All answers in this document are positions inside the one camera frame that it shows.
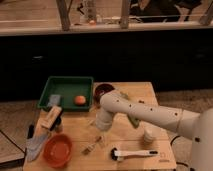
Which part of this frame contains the orange round fruit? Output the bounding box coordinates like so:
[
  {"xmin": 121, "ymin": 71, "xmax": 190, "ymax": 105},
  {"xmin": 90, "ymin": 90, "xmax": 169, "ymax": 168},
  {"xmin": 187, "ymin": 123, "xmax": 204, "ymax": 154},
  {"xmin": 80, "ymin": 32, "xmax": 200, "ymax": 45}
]
[{"xmin": 74, "ymin": 95, "xmax": 86, "ymax": 105}]

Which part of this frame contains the green plastic tray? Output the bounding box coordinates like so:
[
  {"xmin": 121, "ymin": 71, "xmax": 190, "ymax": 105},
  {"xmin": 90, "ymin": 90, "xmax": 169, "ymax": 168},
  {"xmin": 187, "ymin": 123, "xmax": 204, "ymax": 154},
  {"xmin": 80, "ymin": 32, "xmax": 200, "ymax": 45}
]
[{"xmin": 38, "ymin": 76, "xmax": 93, "ymax": 112}]

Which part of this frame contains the orange plastic bowl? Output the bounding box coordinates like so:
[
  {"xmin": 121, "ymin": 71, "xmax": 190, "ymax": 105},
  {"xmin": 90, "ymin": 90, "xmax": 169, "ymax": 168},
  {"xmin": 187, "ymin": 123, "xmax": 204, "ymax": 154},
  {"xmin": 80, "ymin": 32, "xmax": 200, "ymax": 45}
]
[{"xmin": 43, "ymin": 134, "xmax": 72, "ymax": 168}]

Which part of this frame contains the wooden scrub brush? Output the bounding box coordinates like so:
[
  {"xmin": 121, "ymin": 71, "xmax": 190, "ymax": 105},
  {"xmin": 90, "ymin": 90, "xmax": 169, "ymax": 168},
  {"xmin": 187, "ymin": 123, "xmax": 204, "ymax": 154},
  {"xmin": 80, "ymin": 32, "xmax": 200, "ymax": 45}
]
[{"xmin": 41, "ymin": 106, "xmax": 62, "ymax": 129}]

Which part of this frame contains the green vegetable toy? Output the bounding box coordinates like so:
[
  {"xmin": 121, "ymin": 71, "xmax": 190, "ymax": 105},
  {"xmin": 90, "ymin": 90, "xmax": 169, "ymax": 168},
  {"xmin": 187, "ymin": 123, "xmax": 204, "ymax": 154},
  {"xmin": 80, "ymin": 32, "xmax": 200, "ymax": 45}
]
[{"xmin": 121, "ymin": 93, "xmax": 140, "ymax": 129}]

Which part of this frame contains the dark red bowl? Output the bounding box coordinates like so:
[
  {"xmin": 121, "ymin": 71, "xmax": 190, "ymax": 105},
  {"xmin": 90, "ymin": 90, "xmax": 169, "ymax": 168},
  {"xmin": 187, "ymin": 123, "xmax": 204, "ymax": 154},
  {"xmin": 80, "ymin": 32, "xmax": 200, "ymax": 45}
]
[{"xmin": 94, "ymin": 83, "xmax": 114, "ymax": 103}]

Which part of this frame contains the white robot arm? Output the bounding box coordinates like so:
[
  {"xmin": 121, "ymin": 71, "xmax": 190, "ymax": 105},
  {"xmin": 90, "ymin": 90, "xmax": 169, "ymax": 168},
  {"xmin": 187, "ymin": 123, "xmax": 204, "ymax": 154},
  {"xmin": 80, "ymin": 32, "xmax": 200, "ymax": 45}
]
[{"xmin": 95, "ymin": 90, "xmax": 213, "ymax": 171}]

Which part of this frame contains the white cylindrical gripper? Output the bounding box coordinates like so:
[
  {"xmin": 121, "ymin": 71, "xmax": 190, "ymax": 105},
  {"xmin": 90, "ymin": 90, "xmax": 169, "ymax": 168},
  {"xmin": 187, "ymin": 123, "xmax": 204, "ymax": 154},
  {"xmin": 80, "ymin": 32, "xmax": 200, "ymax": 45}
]
[{"xmin": 95, "ymin": 108, "xmax": 115, "ymax": 131}]

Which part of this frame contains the white salt shaker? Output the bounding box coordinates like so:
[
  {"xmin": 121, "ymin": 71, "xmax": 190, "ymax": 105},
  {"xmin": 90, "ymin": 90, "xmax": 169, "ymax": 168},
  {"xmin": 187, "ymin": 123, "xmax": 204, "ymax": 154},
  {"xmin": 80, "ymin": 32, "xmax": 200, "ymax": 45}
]
[{"xmin": 143, "ymin": 129, "xmax": 155, "ymax": 144}]

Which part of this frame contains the grey blade kitchen knife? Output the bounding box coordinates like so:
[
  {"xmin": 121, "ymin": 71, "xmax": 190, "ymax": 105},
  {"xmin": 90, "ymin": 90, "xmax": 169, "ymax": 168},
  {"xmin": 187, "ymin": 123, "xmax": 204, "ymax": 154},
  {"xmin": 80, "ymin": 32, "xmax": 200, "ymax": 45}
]
[{"xmin": 26, "ymin": 125, "xmax": 49, "ymax": 162}]

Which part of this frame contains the white handled dish brush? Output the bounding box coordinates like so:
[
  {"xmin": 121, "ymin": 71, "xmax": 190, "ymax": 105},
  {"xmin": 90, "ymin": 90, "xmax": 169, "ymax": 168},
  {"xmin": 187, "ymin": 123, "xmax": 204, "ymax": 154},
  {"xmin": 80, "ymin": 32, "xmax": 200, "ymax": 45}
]
[{"xmin": 110, "ymin": 148, "xmax": 158, "ymax": 161}]

